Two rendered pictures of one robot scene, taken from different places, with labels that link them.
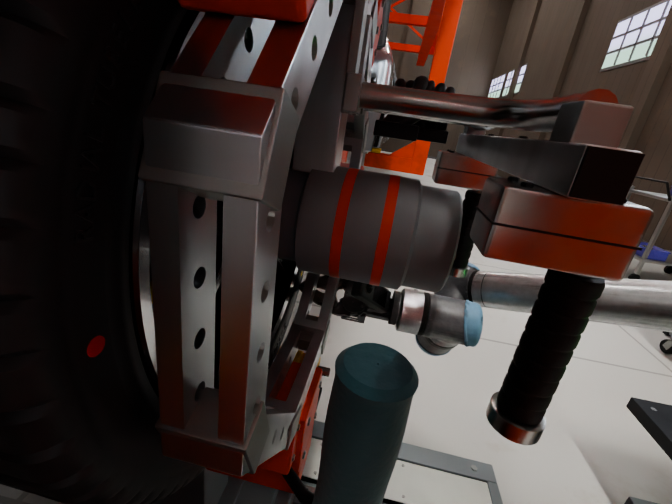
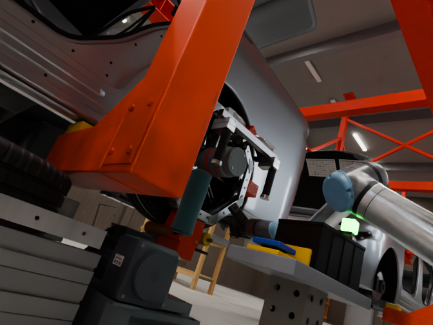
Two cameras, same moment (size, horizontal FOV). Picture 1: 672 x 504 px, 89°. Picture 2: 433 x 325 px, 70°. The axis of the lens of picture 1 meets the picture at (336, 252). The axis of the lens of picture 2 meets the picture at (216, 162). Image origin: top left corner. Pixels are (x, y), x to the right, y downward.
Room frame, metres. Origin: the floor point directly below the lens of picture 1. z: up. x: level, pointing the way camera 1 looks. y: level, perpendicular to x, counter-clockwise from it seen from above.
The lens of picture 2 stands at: (-0.58, -0.91, 0.38)
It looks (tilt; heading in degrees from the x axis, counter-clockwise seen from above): 19 degrees up; 42
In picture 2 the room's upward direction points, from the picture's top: 19 degrees clockwise
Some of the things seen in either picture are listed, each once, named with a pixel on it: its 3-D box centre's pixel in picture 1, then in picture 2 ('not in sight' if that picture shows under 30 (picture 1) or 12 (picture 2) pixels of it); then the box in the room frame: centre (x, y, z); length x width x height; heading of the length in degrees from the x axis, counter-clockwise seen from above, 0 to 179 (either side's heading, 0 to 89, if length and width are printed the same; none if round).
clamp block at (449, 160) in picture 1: (464, 169); (269, 163); (0.58, -0.19, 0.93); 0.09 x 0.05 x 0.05; 83
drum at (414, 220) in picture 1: (365, 227); (221, 162); (0.42, -0.03, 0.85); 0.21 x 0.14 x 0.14; 83
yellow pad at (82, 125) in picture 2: not in sight; (89, 137); (-0.06, 0.23, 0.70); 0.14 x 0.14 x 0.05; 83
